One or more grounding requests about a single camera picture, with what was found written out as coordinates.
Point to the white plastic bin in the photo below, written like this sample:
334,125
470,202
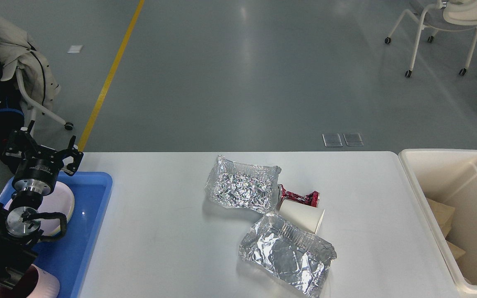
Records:
449,176

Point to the pink ribbed mug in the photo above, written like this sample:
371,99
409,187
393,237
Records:
35,283

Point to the white chair with jacket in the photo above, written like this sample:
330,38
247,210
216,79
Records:
35,107

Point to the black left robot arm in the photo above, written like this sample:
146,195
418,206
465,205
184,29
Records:
16,253

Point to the white chair on casters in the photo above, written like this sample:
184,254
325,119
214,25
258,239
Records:
440,15

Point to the white paper cup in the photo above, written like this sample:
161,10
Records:
307,218

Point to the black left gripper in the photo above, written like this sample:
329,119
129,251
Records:
39,175

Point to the foil tray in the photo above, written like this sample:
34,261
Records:
299,258
239,185

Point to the beige jacket on chair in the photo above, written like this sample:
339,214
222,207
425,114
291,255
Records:
19,50

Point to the blue plastic tray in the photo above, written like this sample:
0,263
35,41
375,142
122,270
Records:
68,258

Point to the pink plate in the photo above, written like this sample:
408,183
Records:
60,200

